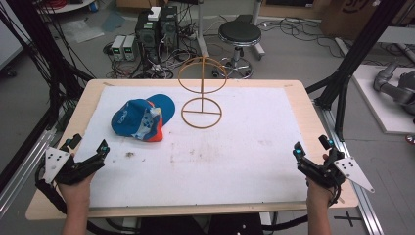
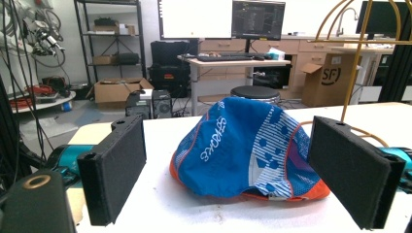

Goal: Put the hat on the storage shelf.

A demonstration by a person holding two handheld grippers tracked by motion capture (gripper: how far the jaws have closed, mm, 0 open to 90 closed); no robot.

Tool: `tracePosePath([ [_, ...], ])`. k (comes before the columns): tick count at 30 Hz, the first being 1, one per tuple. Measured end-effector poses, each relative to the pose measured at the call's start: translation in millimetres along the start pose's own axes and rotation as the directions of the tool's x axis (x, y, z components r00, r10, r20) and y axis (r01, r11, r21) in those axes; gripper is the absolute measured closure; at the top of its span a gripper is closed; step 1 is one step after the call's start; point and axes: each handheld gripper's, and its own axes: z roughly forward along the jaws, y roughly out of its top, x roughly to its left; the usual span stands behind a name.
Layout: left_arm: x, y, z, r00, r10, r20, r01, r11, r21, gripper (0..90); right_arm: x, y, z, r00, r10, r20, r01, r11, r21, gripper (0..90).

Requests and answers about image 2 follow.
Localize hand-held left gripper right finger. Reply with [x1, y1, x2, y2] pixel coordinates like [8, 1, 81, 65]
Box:
[307, 116, 406, 230]

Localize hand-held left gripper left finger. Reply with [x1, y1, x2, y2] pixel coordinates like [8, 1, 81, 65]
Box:
[77, 115, 148, 226]

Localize blue patterned cap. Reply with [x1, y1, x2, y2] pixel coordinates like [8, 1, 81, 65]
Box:
[169, 96, 331, 202]

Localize black computer tower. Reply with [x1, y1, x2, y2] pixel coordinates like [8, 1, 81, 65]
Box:
[124, 89, 154, 119]
[152, 89, 174, 119]

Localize open cardboard box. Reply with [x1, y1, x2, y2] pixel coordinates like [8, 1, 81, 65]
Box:
[86, 77, 155, 110]

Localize cardboard box with black print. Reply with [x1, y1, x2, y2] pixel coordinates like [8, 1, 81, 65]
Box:
[300, 52, 362, 108]

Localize round white table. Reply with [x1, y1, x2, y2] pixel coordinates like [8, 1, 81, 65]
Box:
[9, 90, 78, 115]

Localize black equipment case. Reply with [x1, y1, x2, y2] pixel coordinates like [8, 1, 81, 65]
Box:
[148, 64, 192, 99]
[150, 40, 199, 66]

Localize gold metal stand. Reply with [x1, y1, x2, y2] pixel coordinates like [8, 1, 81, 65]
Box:
[299, 0, 412, 149]

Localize small cardboard box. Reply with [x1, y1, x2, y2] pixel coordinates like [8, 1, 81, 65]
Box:
[92, 23, 120, 34]
[92, 54, 119, 66]

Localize black bag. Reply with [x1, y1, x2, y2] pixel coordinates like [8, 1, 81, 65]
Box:
[116, 51, 141, 65]

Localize black round stool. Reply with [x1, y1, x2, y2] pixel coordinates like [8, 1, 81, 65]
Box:
[230, 84, 282, 105]

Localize black metal shelf rack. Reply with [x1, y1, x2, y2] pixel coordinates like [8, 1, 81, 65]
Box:
[73, 0, 148, 87]

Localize wooden cabinet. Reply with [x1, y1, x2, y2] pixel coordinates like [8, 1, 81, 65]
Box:
[198, 36, 345, 95]

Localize teal tissue box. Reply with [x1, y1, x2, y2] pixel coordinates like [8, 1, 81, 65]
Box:
[266, 47, 287, 61]

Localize metal faucet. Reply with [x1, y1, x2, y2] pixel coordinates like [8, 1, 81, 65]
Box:
[335, 7, 360, 38]

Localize black monitor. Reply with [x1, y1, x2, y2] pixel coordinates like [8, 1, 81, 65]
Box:
[355, 0, 410, 41]

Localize light wooden desk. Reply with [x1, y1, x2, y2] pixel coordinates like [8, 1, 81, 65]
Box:
[177, 53, 292, 117]

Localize black keyboard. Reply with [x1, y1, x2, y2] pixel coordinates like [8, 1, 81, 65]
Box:
[196, 54, 255, 63]

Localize white screen monitor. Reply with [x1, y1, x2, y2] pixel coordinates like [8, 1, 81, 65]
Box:
[157, 0, 234, 41]

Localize dark screen monitor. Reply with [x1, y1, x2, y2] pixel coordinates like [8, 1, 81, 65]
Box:
[231, 0, 287, 42]

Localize black frame post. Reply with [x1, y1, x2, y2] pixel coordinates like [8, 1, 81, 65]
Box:
[377, 9, 412, 104]

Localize orange cable coil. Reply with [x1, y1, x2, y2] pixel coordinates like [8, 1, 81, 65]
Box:
[9, 84, 56, 110]

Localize black hanging cables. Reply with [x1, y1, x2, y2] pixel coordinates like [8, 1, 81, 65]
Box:
[0, 0, 52, 183]

